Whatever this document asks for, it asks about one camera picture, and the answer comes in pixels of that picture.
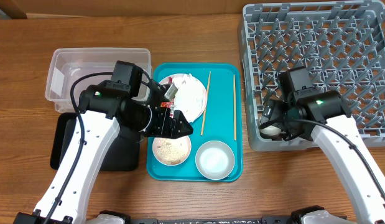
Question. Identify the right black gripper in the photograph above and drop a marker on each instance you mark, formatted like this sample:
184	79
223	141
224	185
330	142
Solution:
277	108

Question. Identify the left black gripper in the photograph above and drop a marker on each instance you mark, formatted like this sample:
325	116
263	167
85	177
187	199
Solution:
163	128

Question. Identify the white plastic cup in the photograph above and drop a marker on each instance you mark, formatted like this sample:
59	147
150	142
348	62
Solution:
270	132

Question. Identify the red snack wrapper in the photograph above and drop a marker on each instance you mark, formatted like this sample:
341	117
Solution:
169	104

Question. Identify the pile of rice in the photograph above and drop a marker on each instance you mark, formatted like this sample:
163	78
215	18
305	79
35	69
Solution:
172	151

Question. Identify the pink small bowl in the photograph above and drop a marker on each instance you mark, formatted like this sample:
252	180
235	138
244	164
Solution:
155	143

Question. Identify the pink round plate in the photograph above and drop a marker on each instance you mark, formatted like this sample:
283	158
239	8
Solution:
192	99

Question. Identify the wooden chopstick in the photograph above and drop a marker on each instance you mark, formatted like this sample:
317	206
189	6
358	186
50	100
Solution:
234	108
204	113

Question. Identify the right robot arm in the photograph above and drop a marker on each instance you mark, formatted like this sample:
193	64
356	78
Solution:
326	119

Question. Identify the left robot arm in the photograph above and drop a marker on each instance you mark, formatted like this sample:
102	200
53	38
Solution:
102	110

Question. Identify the teal plastic tray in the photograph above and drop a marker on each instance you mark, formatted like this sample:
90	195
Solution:
218	124

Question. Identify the grey bowl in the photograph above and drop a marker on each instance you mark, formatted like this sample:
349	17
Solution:
215	160

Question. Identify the black tray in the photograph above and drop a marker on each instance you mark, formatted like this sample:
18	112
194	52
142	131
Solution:
122	155

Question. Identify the grey dish rack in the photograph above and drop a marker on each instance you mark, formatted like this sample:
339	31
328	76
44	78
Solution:
341	43

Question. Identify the clear plastic bin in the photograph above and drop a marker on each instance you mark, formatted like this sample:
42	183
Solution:
70	64

